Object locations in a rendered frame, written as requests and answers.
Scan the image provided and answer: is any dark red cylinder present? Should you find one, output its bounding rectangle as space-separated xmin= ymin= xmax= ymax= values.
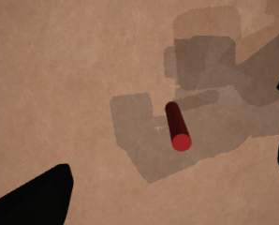
xmin=165 ymin=101 xmax=192 ymax=151

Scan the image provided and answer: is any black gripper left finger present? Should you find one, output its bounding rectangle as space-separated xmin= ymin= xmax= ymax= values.
xmin=0 ymin=164 xmax=73 ymax=225

